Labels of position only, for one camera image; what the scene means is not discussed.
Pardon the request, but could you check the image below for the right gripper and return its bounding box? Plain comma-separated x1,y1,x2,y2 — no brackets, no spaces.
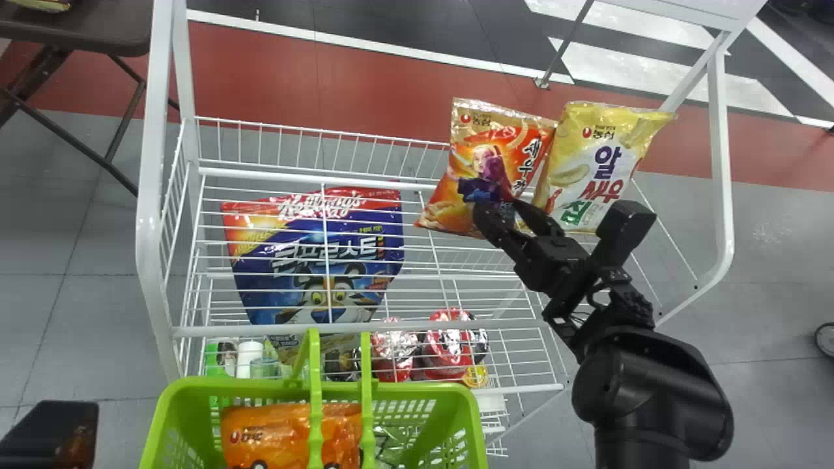
472,198,598,298

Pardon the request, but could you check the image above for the red snack packet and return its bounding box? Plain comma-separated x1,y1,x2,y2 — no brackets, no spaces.
415,98,558,239

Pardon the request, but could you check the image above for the yellow snack packet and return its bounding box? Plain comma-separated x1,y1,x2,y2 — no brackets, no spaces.
529,100,678,236

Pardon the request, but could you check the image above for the red noodle cup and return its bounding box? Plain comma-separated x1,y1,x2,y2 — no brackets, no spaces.
370,317,419,384
422,307,490,382

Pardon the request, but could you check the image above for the blue cereal bag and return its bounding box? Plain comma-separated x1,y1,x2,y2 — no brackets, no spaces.
221,187,405,327

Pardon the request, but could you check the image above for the green basket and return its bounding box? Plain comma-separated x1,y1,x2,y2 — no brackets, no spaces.
138,327,489,469

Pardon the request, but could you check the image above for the white bottle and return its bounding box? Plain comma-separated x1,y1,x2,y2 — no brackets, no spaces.
235,340,264,380

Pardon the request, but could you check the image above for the orange snack packet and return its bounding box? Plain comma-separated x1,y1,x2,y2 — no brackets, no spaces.
219,402,364,469

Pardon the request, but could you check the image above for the green bottle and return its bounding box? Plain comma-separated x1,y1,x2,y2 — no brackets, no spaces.
203,341,230,379

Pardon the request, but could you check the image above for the dark side table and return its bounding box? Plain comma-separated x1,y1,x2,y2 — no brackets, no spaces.
0,0,181,197

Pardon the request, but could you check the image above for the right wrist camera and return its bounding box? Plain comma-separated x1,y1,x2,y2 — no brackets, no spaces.
595,200,658,269

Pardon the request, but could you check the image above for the white wire rack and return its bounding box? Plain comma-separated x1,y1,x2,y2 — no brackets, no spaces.
135,0,771,458

